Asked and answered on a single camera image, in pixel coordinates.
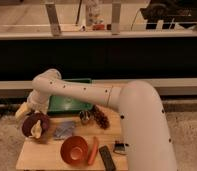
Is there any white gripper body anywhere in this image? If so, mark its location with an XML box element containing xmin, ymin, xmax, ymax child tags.
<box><xmin>15</xmin><ymin>91</ymin><xmax>49</xmax><ymax>120</ymax></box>

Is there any yellow banana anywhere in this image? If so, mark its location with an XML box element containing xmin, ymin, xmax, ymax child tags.
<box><xmin>31</xmin><ymin>120</ymin><xmax>42</xmax><ymax>139</ymax></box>

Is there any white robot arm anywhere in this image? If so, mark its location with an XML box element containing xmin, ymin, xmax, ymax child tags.
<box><xmin>16</xmin><ymin>69</ymin><xmax>178</xmax><ymax>171</ymax></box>

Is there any purple bowl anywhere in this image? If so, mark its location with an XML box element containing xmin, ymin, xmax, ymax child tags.
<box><xmin>22</xmin><ymin>113</ymin><xmax>50</xmax><ymax>137</ymax></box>

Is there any orange bowl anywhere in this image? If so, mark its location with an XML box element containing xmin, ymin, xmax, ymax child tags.
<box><xmin>60</xmin><ymin>136</ymin><xmax>88</xmax><ymax>166</ymax></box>

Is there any green tray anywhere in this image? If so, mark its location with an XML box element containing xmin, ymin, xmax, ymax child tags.
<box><xmin>47</xmin><ymin>78</ymin><xmax>94</xmax><ymax>114</ymax></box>

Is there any grey blue cloth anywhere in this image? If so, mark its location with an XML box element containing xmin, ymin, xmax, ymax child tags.
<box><xmin>53</xmin><ymin>121</ymin><xmax>75</xmax><ymax>140</ymax></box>

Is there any small metal cup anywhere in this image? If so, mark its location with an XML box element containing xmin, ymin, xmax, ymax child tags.
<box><xmin>79</xmin><ymin>110</ymin><xmax>91</xmax><ymax>125</ymax></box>

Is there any wooden board table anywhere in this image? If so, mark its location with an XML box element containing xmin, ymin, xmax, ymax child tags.
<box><xmin>16</xmin><ymin>107</ymin><xmax>128</xmax><ymax>171</ymax></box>

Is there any orange carrot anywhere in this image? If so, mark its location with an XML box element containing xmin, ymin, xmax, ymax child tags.
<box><xmin>87</xmin><ymin>137</ymin><xmax>99</xmax><ymax>165</ymax></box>

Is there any small black silver object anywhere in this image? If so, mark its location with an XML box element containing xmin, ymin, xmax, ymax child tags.
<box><xmin>113</xmin><ymin>141</ymin><xmax>126</xmax><ymax>155</ymax></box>

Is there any black remote control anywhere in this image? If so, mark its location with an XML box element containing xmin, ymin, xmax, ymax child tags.
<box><xmin>99</xmin><ymin>146</ymin><xmax>116</xmax><ymax>171</ymax></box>

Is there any red object on shelf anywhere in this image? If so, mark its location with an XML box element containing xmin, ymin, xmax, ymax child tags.
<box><xmin>92</xmin><ymin>24</ymin><xmax>105</xmax><ymax>31</ymax></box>

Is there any black machine in background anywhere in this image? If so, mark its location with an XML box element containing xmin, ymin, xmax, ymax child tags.
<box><xmin>140</xmin><ymin>0</ymin><xmax>197</xmax><ymax>29</ymax></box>

